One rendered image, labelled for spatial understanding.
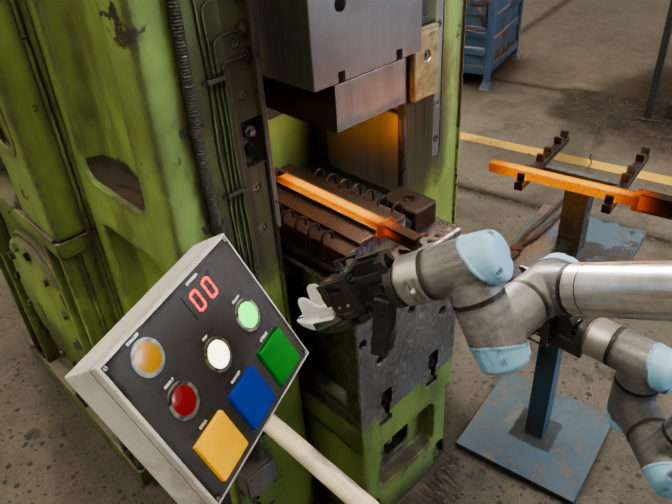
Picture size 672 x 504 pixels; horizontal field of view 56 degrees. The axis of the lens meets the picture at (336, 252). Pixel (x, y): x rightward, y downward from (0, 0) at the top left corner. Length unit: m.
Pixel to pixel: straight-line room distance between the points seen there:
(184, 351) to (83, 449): 1.53
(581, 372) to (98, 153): 1.86
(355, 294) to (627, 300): 0.36
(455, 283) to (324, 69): 0.51
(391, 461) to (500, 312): 1.22
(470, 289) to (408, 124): 0.86
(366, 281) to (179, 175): 0.46
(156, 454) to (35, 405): 1.77
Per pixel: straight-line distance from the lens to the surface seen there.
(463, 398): 2.42
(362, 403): 1.61
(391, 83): 1.33
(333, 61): 1.20
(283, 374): 1.12
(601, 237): 1.92
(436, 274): 0.85
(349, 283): 0.92
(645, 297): 0.86
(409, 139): 1.66
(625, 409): 1.24
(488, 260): 0.82
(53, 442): 2.56
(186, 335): 1.00
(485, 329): 0.86
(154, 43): 1.14
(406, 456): 2.04
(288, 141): 1.83
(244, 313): 1.08
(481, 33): 4.97
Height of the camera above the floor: 1.78
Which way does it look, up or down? 35 degrees down
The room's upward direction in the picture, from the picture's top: 4 degrees counter-clockwise
